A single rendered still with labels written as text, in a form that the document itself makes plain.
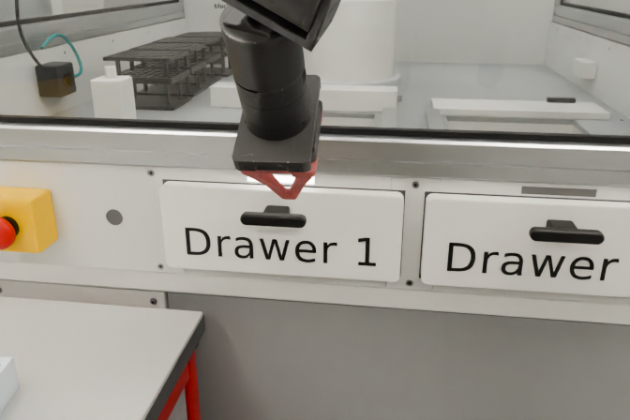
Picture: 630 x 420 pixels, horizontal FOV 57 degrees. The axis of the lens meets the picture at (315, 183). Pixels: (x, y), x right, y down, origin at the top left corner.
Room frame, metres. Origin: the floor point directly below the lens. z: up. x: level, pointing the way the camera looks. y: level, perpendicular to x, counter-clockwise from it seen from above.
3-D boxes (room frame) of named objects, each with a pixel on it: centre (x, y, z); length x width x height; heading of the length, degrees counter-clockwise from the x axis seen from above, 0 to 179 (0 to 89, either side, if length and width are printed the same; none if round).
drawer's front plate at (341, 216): (0.63, 0.04, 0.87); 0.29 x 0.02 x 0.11; 82
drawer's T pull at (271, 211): (0.61, 0.05, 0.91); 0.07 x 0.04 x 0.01; 82
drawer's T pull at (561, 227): (0.57, -0.27, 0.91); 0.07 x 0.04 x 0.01; 82
